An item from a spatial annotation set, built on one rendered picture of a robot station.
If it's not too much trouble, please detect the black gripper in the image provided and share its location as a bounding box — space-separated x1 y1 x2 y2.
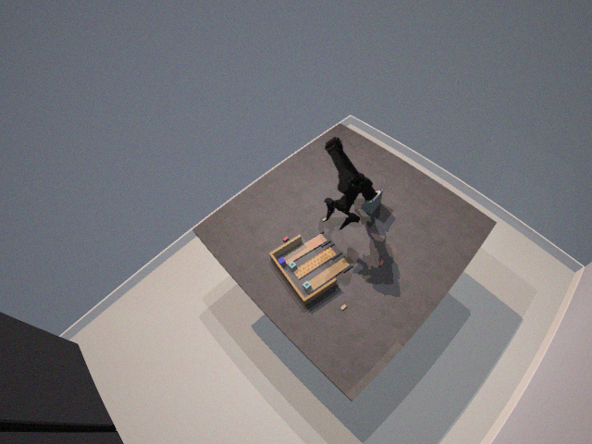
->
325 194 360 230

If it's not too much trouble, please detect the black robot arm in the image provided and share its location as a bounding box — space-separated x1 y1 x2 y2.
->
325 137 377 211

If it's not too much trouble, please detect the tan strip with orange polka dots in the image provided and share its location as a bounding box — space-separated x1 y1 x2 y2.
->
318 248 336 263

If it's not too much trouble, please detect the peach flat strip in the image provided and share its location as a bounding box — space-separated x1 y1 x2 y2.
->
307 234 327 249

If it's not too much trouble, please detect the tan grid-patterned strip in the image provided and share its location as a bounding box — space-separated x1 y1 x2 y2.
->
329 257 350 276

